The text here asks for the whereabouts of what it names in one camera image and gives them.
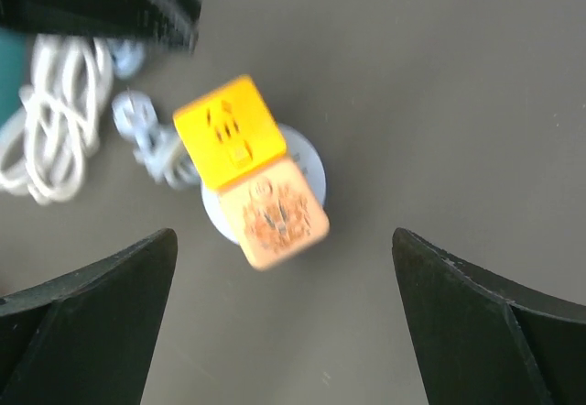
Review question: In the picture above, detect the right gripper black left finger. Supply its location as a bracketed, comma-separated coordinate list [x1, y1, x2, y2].
[1, 228, 178, 404]

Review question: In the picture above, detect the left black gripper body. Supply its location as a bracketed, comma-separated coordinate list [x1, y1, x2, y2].
[1, 0, 201, 51]

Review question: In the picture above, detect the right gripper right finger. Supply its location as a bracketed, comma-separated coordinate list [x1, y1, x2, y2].
[392, 228, 585, 404]

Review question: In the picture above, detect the blue cable with plug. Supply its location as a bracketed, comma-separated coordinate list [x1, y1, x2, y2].
[109, 38, 329, 246]

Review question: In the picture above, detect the teal triangular power strip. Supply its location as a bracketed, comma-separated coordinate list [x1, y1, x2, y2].
[0, 28, 27, 126]

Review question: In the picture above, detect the orange cube socket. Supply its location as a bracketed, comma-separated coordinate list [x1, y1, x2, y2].
[219, 156, 330, 270]

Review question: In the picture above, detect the yellow cube socket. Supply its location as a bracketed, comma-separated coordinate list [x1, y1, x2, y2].
[173, 74, 287, 191]

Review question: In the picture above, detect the white coiled power cable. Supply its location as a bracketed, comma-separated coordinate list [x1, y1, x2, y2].
[0, 33, 115, 207]

